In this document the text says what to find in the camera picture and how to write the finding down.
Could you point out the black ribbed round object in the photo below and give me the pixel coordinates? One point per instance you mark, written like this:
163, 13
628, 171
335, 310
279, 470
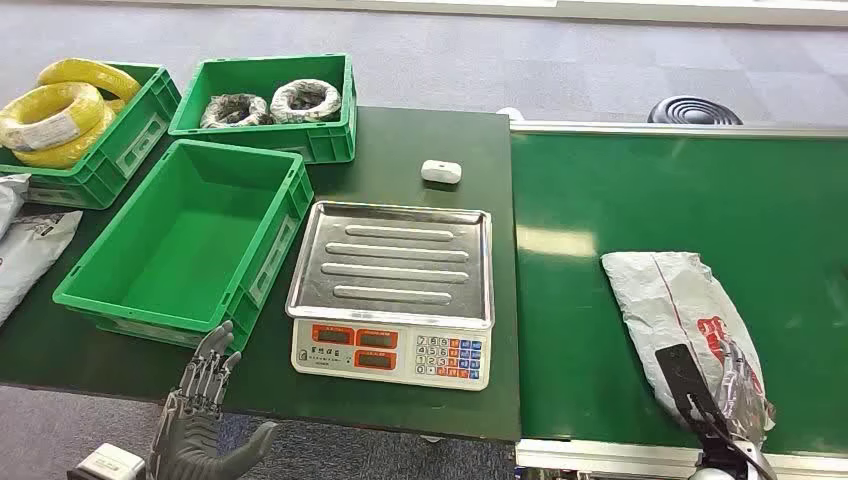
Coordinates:
694, 112

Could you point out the green crate with grey coils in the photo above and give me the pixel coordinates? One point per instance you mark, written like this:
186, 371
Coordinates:
265, 73

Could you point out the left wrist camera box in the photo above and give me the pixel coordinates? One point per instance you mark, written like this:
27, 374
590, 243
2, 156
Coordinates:
106, 464

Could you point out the white round conveyor knob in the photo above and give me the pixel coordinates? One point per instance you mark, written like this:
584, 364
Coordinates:
510, 114

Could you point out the green crate with yellow coils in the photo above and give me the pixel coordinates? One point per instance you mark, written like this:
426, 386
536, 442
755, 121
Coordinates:
126, 142

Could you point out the aluminium conveyor frame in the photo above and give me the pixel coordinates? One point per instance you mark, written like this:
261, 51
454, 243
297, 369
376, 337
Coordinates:
662, 128

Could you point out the large empty green crate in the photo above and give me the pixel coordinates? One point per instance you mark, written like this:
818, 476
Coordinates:
192, 245

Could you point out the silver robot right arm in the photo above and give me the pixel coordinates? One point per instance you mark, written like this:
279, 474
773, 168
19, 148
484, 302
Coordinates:
719, 472

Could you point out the grey mailer with black print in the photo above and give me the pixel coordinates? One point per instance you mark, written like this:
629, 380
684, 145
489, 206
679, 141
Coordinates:
30, 255

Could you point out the white crumpled mailer bag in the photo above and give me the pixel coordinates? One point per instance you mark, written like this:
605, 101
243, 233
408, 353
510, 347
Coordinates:
10, 199

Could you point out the green conveyor belt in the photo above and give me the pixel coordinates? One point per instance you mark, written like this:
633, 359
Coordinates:
662, 199

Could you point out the white package with red print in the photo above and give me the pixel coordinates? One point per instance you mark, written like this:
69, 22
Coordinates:
669, 298

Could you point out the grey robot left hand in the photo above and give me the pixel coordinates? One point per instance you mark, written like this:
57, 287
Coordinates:
192, 437

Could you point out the small white rounded device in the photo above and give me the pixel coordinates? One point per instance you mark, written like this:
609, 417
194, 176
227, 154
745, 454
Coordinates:
441, 171

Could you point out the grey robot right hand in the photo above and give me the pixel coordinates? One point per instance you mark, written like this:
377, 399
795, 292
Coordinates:
745, 391

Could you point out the white electronic scale steel pan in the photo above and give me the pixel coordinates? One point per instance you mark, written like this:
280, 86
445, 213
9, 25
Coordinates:
394, 265

